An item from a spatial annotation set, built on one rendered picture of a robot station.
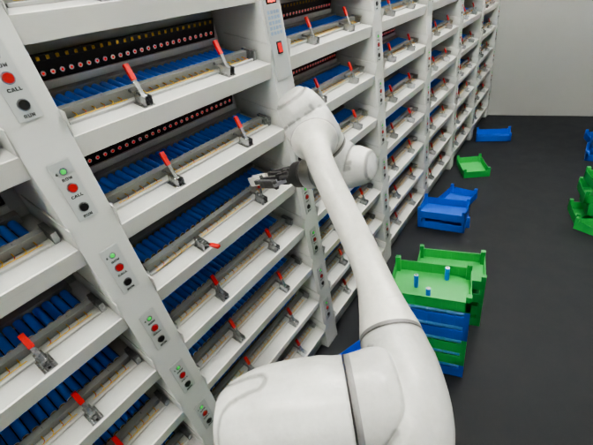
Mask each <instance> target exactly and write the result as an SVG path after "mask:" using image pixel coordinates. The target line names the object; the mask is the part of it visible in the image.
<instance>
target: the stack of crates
mask: <svg viewBox="0 0 593 445"><path fill-rule="evenodd" d="M485 254H486V250H481V253H465V252H456V251H447V250H438V249H429V248H424V245H420V251H419V255H418V260H417V261H421V262H429V263H437V264H445V265H453V266H460V267H467V263H468V262H469V263H473V268H472V305H471V311H470V318H469V324H470V325H472V326H478V327H479V325H480V319H481V312H482V307H483V301H484V290H485V285H486V278H487V276H486V272H485Z"/></svg>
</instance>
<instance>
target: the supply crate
mask: <svg viewBox="0 0 593 445"><path fill-rule="evenodd" d="M445 267H450V275H449V280H448V281H446V280H445ZM472 268H473V263H469V262H468V263H467V267H460V266H453V265H445V264H437V263H429V262H421V261H413V260H401V255H396V257H395V265H394V271H393V274H392V277H393V279H394V281H395V282H396V284H397V286H398V288H399V290H400V292H401V293H402V295H403V297H404V298H405V300H406V302H407V303H408V304H412V305H423V306H429V307H434V308H439V309H445V310H450V311H456V312H461V313H470V311H471V305H472ZM414 274H418V288H415V287H414ZM426 287H430V288H431V296H425V290H426Z"/></svg>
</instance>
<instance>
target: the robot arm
mask: <svg viewBox="0 0 593 445"><path fill-rule="evenodd" d="M277 115H278V118H279V121H280V123H281V126H282V128H283V129H284V131H285V132H284V133H285V135H286V136H287V138H288V140H289V143H290V145H291V146H292V148H293V150H294V152H295V154H296V155H297V156H298V157H299V158H301V159H302V160H301V161H298V162H293V163H292V164H291V165H290V166H287V167H283V168H279V169H275V170H273V171H271V172H268V173H262V174H256V175H252V177H248V178H247V179H248V181H249V183H250V185H251V186H257V185H260V188H269V189H275V190H278V189H279V187H280V185H290V184H292V185H293V186H295V187H298V188H299V187H305V188H307V189H317V188H318V191H319V194H320V197H321V199H322V200H323V202H324V205H325V207H326V209H327V212H328V214H329V216H330V218H331V221H332V223H333V225H334V228H335V230H336V232H337V235H338V237H339V239H340V240H341V243H342V246H343V249H344V251H345V253H346V255H347V257H348V259H349V263H350V266H351V268H352V271H353V274H354V277H355V280H356V284H357V294H358V307H359V340H360V346H361V350H358V351H353V352H351V353H346V354H342V355H333V356H328V355H318V356H310V357H303V358H293V359H288V360H283V361H279V362H275V363H271V364H267V365H264V366H260V367H257V368H255V369H253V370H251V371H249V372H247V373H244V374H243V375H241V376H239V377H237V378H236V379H234V380H233V381H232V382H230V383H229V385H228V386H227V387H226V388H225V389H224V390H223V391H222V392H221V393H220V394H219V396H218V398H217V401H216V405H215V409H214V427H213V433H214V445H455V426H454V413H453V407H452V403H451V399H450V395H449V392H448V389H447V384H446V381H445V378H444V375H443V373H442V370H441V367H440V364H439V361H438V358H437V356H436V353H435V352H434V350H433V348H432V346H431V344H430V343H429V341H428V339H427V337H426V335H425V333H424V331H423V328H422V326H421V324H420V323H419V321H418V319H417V317H416V316H415V314H413V312H412V311H411V309H410V307H409V305H408V303H407V302H406V300H405V298H404V297H403V295H402V293H401V292H400V290H399V288H398V286H397V284H396V282H395V281H394V279H393V277H392V275H391V273H390V271H389V268H388V266H387V264H386V262H385V260H384V258H383V256H382V254H381V252H380V249H379V247H378V245H377V243H376V241H375V239H374V237H373V235H372V233H371V231H370V229H369V227H368V225H367V224H366V222H365V220H364V218H363V216H362V214H361V212H360V210H359V208H358V206H357V204H356V202H355V201H354V199H353V197H352V195H351V193H350V191H349V188H354V187H358V186H360V185H365V184H368V183H370V182H371V181H372V180H373V179H374V177H375V175H376V173H377V170H378V161H377V156H376V155H375V153H374V152H373V151H372V150H371V149H369V148H367V147H362V146H355V145H354V144H353V143H352V142H350V141H349V140H347V139H346V138H345V136H344V135H343V134H342V131H341V129H340V126H339V125H338V123H337V121H336V120H335V118H334V115H333V114H332V112H331V111H330V109H329V108H328V107H327V105H326V104H325V103H324V101H323V100H322V99H321V98H320V97H319V96H318V95H317V94H316V93H315V92H313V91H312V90H311V89H310V88H308V87H294V88H292V89H290V90H289V91H288V92H287V93H286V94H284V95H283V96H282V97H281V98H280V100H279V101H278V106H277ZM342 359H343V360H342ZM343 364H344V365H343ZM344 369H345V370H344ZM345 374H346V375H345Z"/></svg>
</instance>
